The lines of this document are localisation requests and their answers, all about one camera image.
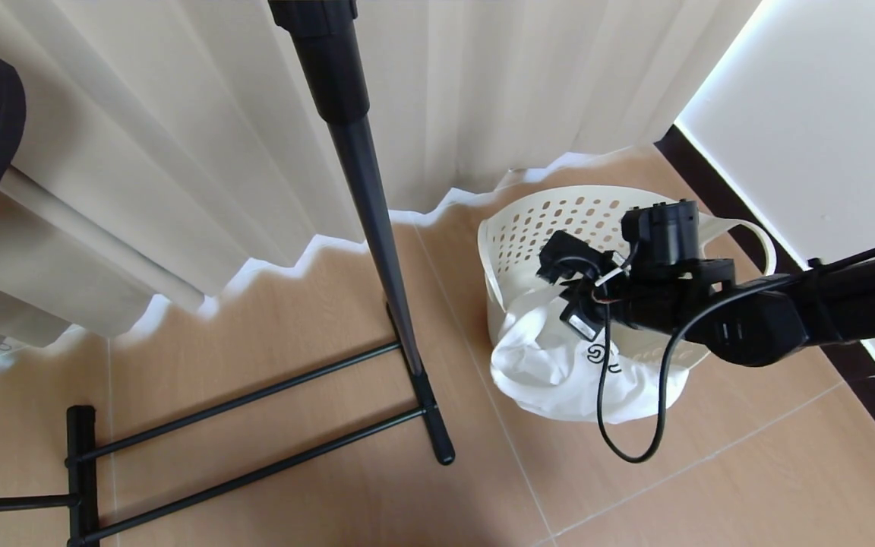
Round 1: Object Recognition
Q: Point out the white printed garment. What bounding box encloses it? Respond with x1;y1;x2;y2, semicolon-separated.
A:
490;285;691;425

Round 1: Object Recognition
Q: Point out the black clothes rack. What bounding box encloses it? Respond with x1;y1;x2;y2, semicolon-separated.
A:
0;0;456;547

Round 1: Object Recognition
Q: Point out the white laundry basket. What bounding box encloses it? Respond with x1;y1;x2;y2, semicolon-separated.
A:
477;185;779;375

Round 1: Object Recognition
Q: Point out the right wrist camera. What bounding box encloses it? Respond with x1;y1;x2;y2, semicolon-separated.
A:
535;229;622;289

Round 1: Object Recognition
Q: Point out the beige curtain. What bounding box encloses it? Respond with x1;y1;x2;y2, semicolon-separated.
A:
0;0;763;381

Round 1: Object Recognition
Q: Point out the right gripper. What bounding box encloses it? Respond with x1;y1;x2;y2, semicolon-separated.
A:
558;283;637;344

